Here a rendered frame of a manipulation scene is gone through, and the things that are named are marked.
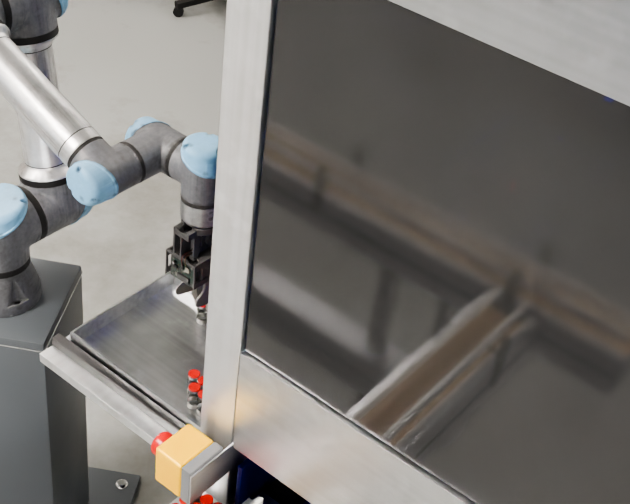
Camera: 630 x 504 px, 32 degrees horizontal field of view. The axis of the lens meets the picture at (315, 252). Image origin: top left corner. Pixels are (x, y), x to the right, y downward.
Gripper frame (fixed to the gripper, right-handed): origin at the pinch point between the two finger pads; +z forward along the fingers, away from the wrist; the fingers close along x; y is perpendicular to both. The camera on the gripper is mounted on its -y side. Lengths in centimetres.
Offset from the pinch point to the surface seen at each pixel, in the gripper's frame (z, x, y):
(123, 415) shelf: 5.5, 6.8, 27.0
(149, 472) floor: 93, -33, -19
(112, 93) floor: 92, -182, -144
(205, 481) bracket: -5.4, 32.4, 34.6
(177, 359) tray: 5.2, 3.9, 11.1
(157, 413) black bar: 3.5, 11.8, 24.0
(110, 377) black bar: 3.4, 0.1, 23.8
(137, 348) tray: 5.2, -3.2, 14.2
